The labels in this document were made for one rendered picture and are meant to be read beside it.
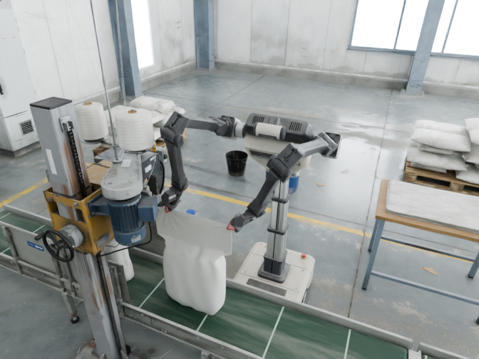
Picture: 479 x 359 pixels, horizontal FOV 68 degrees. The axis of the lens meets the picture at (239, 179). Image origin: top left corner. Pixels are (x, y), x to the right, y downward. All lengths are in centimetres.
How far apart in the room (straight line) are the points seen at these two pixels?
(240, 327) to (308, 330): 41
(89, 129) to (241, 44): 870
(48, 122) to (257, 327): 160
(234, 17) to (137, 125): 882
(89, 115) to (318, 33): 826
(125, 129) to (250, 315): 139
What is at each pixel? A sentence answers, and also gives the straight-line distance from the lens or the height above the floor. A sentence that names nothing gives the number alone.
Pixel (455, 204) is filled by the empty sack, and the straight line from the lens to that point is 311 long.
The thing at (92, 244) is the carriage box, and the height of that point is 110.
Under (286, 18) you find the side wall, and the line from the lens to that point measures 981.
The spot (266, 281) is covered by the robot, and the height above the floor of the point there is 26.
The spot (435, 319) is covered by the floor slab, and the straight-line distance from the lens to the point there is 324.
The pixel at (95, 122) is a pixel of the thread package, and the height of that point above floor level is 162.
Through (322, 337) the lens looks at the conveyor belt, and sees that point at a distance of 233.
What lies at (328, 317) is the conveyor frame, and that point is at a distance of 243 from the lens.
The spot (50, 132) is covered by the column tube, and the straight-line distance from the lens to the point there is 164.
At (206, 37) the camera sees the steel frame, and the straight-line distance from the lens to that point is 1045.
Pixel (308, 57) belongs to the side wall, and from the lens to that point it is 975.
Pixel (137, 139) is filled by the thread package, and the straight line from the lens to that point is 163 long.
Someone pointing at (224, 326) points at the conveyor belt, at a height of 38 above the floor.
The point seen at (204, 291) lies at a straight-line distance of 221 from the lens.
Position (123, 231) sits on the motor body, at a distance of 175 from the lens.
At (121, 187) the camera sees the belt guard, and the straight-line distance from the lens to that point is 161.
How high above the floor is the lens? 220
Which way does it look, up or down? 29 degrees down
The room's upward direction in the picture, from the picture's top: 1 degrees clockwise
